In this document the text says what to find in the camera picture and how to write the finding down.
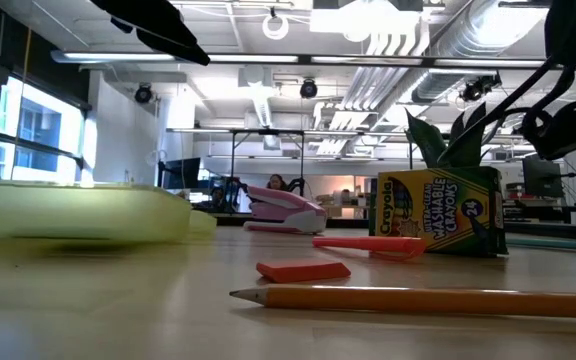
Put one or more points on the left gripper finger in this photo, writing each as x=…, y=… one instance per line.
x=178, y=49
x=153, y=17

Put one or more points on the grey-green pencil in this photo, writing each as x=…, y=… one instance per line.
x=558, y=244

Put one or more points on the yellow crayon box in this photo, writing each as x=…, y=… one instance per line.
x=433, y=215

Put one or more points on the yellow-green translucent pencil box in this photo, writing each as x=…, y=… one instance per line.
x=68, y=215

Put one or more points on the orange pencil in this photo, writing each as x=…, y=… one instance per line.
x=418, y=300

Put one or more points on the red-orange highlighter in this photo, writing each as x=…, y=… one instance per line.
x=368, y=244

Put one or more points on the red eraser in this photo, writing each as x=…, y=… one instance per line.
x=300, y=271

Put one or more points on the black monitor on arm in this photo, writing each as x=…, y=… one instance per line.
x=542, y=177

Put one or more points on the long ceiling light bar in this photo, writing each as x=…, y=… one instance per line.
x=118, y=56

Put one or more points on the black ceiling spotlight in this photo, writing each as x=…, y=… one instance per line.
x=143, y=94
x=308, y=89

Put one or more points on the black-framed background table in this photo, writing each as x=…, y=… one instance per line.
x=268, y=132

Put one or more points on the black computer monitor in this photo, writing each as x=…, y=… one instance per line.
x=183, y=172

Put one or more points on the green plant in white pot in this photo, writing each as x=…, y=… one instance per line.
x=425, y=142

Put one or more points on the person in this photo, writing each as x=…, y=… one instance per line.
x=277, y=182

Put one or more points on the pink and white stapler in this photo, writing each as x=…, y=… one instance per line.
x=288, y=207

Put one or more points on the black ceiling camera cluster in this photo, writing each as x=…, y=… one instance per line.
x=478, y=89

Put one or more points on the silver ventilation duct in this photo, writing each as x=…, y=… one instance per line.
x=468, y=35

